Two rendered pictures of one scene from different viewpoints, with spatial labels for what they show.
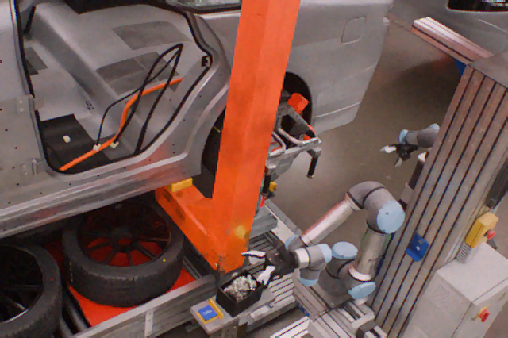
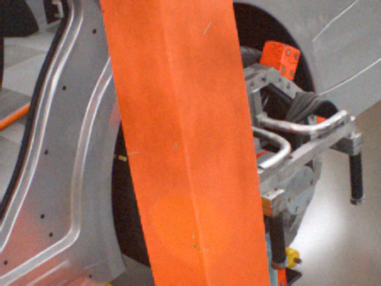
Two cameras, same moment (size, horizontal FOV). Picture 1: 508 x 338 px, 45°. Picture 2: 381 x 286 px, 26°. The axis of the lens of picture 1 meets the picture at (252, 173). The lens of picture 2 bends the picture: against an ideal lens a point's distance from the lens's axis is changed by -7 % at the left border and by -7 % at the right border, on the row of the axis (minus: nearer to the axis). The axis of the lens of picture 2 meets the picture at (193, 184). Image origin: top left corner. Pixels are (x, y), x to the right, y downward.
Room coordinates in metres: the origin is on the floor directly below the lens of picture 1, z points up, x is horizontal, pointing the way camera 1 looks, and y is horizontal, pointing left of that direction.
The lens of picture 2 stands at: (0.92, -0.02, 1.93)
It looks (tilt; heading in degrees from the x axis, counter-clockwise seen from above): 29 degrees down; 3
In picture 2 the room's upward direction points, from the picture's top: 10 degrees counter-clockwise
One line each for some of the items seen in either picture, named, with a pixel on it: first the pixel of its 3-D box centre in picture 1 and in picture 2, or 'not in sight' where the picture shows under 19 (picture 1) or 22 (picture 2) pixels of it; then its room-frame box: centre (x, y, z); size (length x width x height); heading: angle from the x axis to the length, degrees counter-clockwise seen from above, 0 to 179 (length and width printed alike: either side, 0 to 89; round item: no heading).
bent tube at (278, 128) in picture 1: (298, 129); (301, 106); (2.87, -0.20, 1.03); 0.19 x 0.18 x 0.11; 44
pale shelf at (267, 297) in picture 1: (233, 304); not in sight; (2.06, -0.04, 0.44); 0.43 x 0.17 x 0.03; 134
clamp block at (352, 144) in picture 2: (313, 149); (345, 140); (2.86, -0.31, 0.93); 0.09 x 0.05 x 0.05; 44
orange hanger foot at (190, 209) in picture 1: (192, 198); not in sight; (2.51, 0.29, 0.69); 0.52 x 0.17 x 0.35; 44
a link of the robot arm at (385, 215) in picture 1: (370, 247); not in sight; (1.88, -0.54, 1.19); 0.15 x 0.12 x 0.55; 30
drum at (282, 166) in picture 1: (273, 155); (270, 180); (2.84, -0.10, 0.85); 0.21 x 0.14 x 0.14; 44
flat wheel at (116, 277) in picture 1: (124, 247); not in sight; (2.34, 0.62, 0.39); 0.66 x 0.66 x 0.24
